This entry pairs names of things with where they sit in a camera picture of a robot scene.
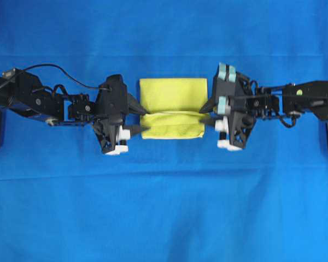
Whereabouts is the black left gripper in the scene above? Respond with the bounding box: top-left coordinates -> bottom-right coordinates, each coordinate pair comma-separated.
92,93 -> 150,155

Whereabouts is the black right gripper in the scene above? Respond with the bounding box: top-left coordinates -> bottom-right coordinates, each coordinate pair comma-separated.
199,96 -> 256,151

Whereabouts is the yellow towel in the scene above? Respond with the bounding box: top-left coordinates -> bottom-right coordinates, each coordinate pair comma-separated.
139,78 -> 208,140

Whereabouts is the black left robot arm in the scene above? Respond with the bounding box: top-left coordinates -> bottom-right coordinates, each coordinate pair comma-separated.
0,68 -> 150,155

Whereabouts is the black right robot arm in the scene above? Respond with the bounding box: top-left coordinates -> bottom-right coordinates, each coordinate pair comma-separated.
199,75 -> 328,151

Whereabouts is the blue table cloth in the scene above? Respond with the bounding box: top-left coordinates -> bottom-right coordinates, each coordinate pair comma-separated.
0,1 -> 328,261

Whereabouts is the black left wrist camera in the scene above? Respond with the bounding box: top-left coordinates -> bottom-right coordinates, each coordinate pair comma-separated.
95,74 -> 129,116

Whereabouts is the teal black right wrist camera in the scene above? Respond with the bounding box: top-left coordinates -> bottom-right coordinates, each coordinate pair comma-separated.
213,62 -> 237,115

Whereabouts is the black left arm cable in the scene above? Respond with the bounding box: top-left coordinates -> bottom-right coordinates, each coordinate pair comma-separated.
0,63 -> 112,96

